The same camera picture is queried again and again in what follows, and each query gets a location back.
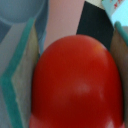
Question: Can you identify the red tomato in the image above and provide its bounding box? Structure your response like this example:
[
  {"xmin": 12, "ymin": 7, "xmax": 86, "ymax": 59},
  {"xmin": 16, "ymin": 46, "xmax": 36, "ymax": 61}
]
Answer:
[{"xmin": 30, "ymin": 35, "xmax": 123, "ymax": 128}]

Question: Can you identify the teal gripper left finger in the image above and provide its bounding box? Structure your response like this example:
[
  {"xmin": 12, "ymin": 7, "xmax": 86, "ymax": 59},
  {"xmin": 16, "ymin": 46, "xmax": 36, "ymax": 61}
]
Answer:
[{"xmin": 0, "ymin": 19, "xmax": 39, "ymax": 128}]

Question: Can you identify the tall grey pot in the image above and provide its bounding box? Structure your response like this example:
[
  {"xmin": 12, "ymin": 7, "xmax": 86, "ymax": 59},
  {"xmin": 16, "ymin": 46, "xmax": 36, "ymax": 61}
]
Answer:
[{"xmin": 0, "ymin": 0, "xmax": 49, "ymax": 53}]

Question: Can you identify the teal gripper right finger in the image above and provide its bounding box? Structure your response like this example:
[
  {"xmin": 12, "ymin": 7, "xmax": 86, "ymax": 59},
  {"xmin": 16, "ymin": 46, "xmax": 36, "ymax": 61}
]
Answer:
[{"xmin": 110, "ymin": 22, "xmax": 128, "ymax": 128}]

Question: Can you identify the brown stove board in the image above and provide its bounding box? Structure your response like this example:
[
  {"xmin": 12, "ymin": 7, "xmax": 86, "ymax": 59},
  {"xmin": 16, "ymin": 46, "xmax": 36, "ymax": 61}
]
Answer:
[{"xmin": 44, "ymin": 0, "xmax": 84, "ymax": 48}]

